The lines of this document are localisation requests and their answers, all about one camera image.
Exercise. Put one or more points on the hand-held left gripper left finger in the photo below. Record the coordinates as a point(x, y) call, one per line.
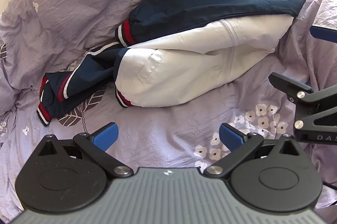
point(106, 134)

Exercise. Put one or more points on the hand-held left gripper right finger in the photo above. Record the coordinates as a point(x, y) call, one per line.
point(230, 138)

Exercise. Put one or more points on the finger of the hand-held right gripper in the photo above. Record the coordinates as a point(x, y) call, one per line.
point(325, 34)
point(292, 88)

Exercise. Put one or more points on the navy and white jacket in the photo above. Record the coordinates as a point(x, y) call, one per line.
point(184, 68)

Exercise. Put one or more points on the purple floral duvet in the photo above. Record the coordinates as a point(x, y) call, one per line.
point(79, 16)

